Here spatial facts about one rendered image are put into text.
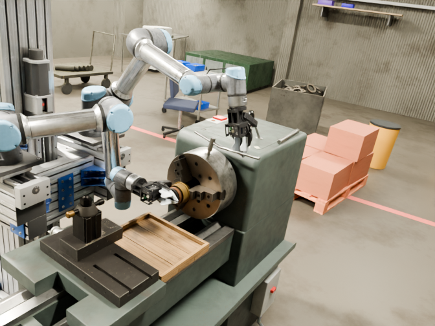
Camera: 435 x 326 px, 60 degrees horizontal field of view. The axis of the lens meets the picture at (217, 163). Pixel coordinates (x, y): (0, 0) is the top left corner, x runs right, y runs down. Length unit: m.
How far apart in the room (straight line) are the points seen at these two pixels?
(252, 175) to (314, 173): 2.34
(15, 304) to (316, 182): 3.15
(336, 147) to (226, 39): 7.32
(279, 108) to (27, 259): 5.23
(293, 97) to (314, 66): 4.20
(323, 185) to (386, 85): 6.36
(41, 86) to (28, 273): 0.80
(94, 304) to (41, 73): 1.01
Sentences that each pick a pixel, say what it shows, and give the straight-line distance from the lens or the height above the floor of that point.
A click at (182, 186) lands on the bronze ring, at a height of 1.12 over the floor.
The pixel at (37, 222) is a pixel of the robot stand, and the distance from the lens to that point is 1.76.
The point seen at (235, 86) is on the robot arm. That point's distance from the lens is 1.48.
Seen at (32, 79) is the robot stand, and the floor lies 1.45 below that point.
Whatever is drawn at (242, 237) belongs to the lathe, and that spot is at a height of 0.84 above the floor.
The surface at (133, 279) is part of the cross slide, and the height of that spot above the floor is 0.97.
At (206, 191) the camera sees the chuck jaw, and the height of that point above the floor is 1.11.
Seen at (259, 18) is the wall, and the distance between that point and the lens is 10.84.
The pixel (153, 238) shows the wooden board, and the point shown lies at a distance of 1.68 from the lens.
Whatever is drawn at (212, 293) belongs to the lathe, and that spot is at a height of 0.54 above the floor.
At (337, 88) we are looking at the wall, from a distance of 10.28.
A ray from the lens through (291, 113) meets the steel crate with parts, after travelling 6.27.
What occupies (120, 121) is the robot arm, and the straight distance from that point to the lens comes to 1.57.
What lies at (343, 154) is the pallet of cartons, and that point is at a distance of 4.47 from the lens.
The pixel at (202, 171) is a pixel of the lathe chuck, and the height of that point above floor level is 1.17.
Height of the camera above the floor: 1.84
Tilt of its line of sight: 22 degrees down
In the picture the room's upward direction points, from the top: 8 degrees clockwise
